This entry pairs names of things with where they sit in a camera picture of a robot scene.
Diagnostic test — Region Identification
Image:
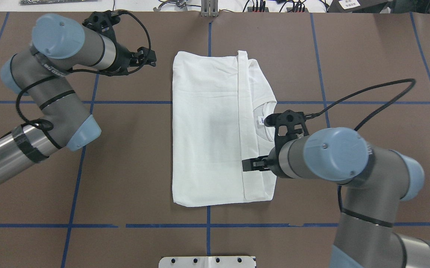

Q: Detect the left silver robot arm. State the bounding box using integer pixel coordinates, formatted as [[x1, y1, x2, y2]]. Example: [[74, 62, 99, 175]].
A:
[[0, 10, 157, 185]]

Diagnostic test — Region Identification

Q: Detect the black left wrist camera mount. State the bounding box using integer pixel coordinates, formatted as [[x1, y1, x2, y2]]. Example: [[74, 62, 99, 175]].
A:
[[82, 10, 121, 43]]

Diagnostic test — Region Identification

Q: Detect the white long-sleeve printed shirt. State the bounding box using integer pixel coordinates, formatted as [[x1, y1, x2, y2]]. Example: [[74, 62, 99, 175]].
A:
[[172, 50, 277, 207]]

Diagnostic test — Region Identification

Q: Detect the lower black orange circuit module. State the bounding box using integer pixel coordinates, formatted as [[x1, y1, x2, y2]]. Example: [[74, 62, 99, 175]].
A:
[[279, 0, 309, 13]]

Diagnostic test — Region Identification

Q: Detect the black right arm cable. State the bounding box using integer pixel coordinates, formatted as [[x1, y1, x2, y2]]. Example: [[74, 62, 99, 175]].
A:
[[304, 79, 416, 213]]

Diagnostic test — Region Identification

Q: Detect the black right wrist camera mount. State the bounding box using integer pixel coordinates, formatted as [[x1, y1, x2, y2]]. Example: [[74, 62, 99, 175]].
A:
[[264, 110, 310, 147]]

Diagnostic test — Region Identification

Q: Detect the upper black orange circuit module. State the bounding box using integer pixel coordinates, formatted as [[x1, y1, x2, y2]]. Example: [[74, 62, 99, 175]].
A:
[[243, 0, 268, 13]]

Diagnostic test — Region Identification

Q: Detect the white camera stand base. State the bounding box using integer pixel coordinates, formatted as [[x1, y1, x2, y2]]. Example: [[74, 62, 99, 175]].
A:
[[158, 256, 257, 268]]

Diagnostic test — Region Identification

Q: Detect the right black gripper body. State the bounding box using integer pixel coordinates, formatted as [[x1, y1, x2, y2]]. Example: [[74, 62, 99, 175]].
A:
[[266, 147, 284, 178]]

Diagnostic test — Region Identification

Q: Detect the black orange circuit module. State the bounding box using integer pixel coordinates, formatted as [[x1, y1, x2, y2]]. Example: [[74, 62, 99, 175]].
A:
[[279, 0, 309, 13], [243, 0, 268, 13]]

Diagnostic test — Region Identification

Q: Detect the aluminium frame post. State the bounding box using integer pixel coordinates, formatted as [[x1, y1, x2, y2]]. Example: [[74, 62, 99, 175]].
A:
[[201, 0, 219, 17]]

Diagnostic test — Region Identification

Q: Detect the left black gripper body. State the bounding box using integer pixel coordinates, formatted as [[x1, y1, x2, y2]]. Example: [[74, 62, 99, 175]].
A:
[[114, 43, 135, 75]]

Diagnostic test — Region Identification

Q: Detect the silver foil tray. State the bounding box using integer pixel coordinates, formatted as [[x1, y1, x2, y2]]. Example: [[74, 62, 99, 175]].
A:
[[19, 0, 97, 6]]

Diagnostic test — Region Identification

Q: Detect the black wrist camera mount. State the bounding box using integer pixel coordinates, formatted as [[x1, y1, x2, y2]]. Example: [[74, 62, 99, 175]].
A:
[[264, 110, 310, 147], [82, 10, 121, 43]]

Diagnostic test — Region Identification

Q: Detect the white labelled black box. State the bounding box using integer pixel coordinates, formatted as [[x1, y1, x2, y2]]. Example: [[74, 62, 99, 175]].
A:
[[327, 0, 391, 13]]

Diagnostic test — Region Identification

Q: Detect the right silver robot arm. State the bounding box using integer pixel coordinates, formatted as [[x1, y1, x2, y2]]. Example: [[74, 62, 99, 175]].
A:
[[242, 127, 430, 268]]

